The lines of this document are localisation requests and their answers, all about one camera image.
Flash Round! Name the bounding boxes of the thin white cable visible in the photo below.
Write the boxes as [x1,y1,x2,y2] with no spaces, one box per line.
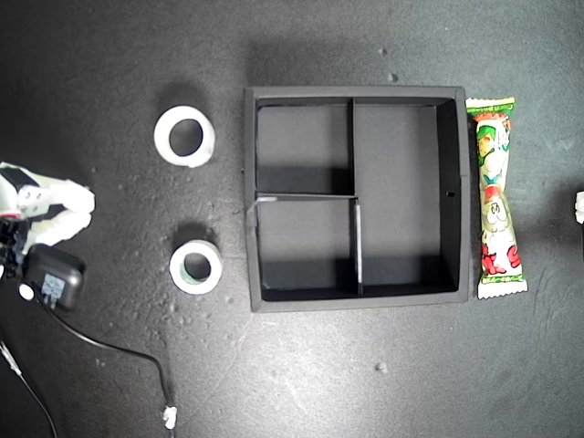
[0,339,60,438]

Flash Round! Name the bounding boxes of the small white tape roll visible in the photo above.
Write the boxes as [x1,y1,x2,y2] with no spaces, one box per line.
[168,240,224,296]

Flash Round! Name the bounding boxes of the green printed snack bar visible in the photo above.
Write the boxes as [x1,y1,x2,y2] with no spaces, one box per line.
[464,95,530,301]

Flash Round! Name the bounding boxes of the large white tape roll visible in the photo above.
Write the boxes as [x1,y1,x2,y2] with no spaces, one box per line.
[152,105,216,169]

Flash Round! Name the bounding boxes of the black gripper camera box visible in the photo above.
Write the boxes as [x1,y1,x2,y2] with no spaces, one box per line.
[17,244,87,314]

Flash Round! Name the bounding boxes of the black compartment tray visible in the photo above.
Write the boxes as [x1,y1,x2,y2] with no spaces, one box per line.
[242,85,471,314]

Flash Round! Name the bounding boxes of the black camera cable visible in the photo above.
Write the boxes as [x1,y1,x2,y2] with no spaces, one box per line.
[43,296,178,430]

